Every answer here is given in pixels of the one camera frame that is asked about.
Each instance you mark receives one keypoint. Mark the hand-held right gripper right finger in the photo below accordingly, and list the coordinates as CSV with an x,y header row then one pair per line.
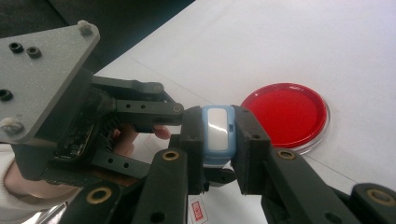
x,y
280,186

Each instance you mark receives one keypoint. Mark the round red ink dish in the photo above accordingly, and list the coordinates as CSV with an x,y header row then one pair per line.
x,y
286,115

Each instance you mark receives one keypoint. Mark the white paper sheet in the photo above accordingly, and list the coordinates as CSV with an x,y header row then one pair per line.
x,y
214,202

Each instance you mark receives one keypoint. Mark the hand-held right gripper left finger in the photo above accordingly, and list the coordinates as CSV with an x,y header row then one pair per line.
x,y
168,186

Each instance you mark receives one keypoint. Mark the small blue white stamp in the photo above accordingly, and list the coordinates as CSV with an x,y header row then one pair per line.
x,y
218,130

